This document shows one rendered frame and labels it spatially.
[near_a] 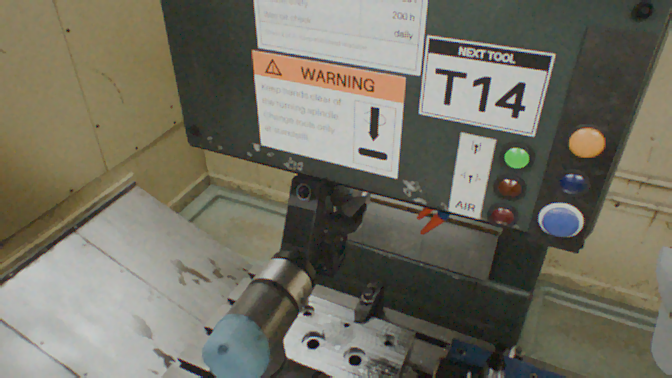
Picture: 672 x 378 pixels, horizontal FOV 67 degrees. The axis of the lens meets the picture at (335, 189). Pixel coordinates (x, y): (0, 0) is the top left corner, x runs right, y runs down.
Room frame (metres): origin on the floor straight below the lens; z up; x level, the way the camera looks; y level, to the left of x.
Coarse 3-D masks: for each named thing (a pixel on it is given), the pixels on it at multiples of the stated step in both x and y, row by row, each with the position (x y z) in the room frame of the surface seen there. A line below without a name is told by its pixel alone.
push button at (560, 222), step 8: (560, 208) 0.35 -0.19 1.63; (544, 216) 0.35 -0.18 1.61; (552, 216) 0.35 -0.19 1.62; (560, 216) 0.34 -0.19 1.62; (568, 216) 0.34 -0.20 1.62; (576, 216) 0.34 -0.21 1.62; (544, 224) 0.35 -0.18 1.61; (552, 224) 0.34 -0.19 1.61; (560, 224) 0.34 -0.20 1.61; (568, 224) 0.34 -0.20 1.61; (576, 224) 0.34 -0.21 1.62; (552, 232) 0.34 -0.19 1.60; (560, 232) 0.34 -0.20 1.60; (568, 232) 0.34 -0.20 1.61
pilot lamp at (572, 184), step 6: (564, 180) 0.35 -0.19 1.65; (570, 180) 0.35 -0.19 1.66; (576, 180) 0.34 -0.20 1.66; (582, 180) 0.34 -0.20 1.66; (564, 186) 0.35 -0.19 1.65; (570, 186) 0.34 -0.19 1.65; (576, 186) 0.34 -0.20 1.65; (582, 186) 0.34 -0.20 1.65; (570, 192) 0.35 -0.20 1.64; (576, 192) 0.34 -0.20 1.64
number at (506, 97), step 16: (480, 80) 0.39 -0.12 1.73; (496, 80) 0.38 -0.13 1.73; (512, 80) 0.38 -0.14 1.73; (528, 80) 0.37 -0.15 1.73; (464, 96) 0.39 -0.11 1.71; (480, 96) 0.39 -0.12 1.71; (496, 96) 0.38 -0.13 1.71; (512, 96) 0.38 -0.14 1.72; (528, 96) 0.37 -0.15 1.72; (464, 112) 0.39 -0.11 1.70; (480, 112) 0.38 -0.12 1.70; (496, 112) 0.38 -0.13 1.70; (512, 112) 0.37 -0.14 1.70; (528, 112) 0.37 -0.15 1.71
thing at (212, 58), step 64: (192, 0) 0.51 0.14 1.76; (448, 0) 0.40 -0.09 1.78; (512, 0) 0.38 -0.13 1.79; (576, 0) 0.37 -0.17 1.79; (640, 0) 0.35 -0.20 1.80; (192, 64) 0.51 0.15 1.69; (576, 64) 0.36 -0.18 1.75; (192, 128) 0.51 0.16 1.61; (256, 128) 0.48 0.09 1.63; (448, 128) 0.40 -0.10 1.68; (384, 192) 0.42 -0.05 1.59; (448, 192) 0.39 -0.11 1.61
